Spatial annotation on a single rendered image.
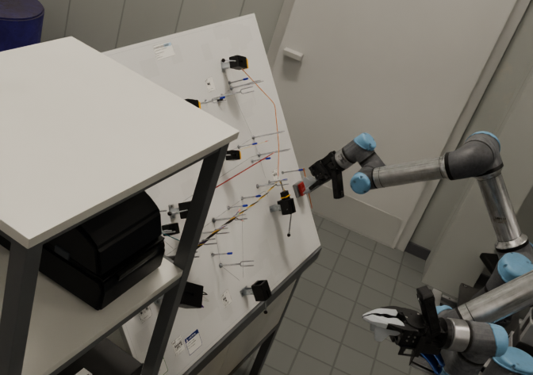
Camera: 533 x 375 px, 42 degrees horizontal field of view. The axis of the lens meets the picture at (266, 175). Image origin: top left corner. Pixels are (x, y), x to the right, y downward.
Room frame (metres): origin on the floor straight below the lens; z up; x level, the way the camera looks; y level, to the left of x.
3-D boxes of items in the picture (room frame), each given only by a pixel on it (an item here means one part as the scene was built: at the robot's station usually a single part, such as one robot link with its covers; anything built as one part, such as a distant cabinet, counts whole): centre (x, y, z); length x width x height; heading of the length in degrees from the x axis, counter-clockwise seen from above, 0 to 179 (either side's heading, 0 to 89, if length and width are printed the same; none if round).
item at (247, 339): (2.23, -0.18, 0.60); 0.55 x 0.03 x 0.39; 159
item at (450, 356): (1.35, -0.60, 1.46); 0.11 x 0.08 x 0.11; 17
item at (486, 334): (1.33, -0.61, 1.56); 0.11 x 0.08 x 0.09; 107
